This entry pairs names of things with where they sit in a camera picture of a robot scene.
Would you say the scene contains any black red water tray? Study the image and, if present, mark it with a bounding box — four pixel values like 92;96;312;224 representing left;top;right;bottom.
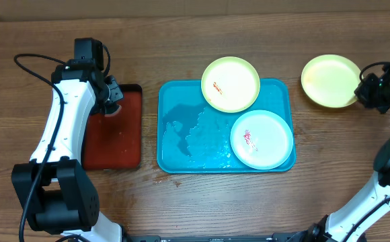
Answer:
81;84;143;170

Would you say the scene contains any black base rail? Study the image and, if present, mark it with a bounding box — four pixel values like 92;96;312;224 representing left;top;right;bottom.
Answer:
123;231;307;242

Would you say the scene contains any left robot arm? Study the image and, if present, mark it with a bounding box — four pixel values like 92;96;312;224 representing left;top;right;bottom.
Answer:
11;38;131;241

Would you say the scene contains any light blue plate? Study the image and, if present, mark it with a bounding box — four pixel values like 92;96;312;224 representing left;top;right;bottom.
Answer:
230;110;295;171

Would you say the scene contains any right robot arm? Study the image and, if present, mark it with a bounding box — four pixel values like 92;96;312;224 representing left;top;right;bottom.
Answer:
290;62;390;241

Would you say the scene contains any teal plastic tray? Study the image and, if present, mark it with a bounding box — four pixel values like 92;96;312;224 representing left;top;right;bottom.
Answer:
155;78;297;175

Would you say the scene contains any green plate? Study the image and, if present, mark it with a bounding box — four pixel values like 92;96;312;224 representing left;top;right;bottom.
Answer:
301;54;360;108
200;56;260;113

